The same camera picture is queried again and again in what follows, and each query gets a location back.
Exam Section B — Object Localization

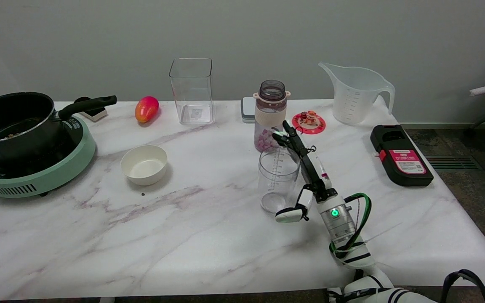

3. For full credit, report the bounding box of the floor vent grille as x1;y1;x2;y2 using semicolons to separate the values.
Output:
424;156;481;170

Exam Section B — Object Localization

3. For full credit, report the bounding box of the white round bowl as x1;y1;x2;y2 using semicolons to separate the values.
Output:
120;145;168;186

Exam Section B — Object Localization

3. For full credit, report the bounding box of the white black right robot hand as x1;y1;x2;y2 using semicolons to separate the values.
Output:
273;120;338;223

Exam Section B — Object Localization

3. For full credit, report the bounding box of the small clear measuring cup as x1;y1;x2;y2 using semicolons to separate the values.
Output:
258;146;301;213

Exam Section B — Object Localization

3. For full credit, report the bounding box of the black device with red label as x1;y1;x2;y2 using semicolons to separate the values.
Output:
370;124;434;187

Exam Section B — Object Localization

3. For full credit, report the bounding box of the large translucent measuring jug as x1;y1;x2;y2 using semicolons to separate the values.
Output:
318;62;396;126

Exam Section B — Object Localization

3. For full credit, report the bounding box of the clear square plastic container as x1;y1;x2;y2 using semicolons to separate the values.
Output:
169;58;216;125

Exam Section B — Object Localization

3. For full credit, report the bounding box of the white black small gadget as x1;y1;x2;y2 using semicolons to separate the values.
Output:
74;97;108;122

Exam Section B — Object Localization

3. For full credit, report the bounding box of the red coaster with figurines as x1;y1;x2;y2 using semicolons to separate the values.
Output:
292;110;326;135

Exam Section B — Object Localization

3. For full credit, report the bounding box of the mint green induction cooker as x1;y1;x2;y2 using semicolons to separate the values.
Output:
0;114;96;198

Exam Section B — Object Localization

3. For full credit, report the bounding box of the small grey kitchen scale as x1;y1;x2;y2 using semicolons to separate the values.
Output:
241;97;256;123

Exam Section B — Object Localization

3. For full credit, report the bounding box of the black cable loop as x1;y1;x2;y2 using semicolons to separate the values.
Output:
440;269;485;303

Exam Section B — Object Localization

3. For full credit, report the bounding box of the green wrist cable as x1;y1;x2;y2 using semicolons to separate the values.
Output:
329;193;372;258

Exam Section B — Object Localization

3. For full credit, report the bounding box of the black saucepan with handle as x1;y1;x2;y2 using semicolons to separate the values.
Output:
0;92;117;162

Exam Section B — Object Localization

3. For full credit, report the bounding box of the clear bottle with pink candy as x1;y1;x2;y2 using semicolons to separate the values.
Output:
253;80;291;153

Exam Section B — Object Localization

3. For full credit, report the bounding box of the red orange mango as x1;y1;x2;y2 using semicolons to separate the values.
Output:
135;96;160;123

